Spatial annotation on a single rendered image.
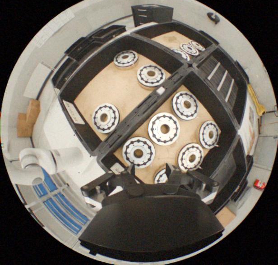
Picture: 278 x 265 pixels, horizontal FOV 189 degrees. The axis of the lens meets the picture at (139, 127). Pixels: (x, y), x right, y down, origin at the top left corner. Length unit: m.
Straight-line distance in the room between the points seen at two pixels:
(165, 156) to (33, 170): 0.43
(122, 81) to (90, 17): 3.15
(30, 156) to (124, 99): 0.39
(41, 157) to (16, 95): 3.14
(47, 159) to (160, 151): 0.40
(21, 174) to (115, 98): 0.41
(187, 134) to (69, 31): 3.24
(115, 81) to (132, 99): 0.11
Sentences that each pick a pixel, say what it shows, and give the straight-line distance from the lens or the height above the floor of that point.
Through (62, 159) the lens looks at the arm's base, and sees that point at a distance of 0.39.
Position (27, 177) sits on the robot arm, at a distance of 0.31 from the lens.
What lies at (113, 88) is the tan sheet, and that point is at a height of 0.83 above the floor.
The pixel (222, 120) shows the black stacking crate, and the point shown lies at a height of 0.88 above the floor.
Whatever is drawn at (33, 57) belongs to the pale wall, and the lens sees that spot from 3.10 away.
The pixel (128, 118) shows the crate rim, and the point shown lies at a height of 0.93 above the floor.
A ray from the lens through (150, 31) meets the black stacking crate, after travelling 0.56.
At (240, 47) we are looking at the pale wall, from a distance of 3.46.
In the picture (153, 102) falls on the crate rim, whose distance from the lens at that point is 0.23.
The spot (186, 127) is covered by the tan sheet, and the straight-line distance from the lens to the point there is 0.35.
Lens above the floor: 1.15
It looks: 85 degrees down
